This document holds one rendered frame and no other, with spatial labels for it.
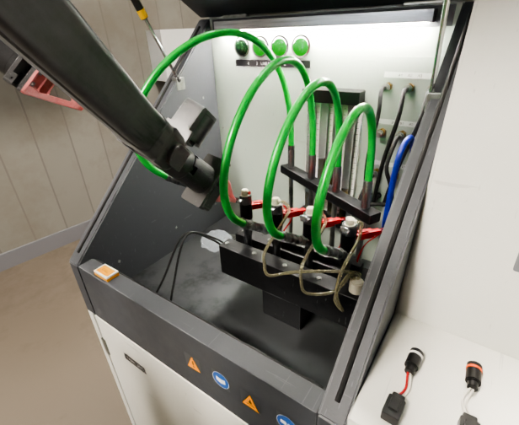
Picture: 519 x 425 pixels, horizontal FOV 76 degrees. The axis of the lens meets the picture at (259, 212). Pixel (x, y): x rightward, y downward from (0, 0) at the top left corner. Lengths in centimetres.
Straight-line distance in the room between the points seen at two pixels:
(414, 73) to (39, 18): 68
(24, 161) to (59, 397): 155
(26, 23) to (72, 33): 4
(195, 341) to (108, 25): 255
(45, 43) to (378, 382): 54
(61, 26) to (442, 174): 50
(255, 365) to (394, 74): 64
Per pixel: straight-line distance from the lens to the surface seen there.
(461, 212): 58
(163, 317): 69
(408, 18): 79
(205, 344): 63
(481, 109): 57
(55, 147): 281
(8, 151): 275
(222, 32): 73
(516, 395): 62
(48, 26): 32
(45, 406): 195
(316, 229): 48
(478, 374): 59
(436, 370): 59
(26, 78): 67
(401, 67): 82
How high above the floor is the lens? 142
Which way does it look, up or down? 29 degrees down
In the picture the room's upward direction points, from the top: 3 degrees counter-clockwise
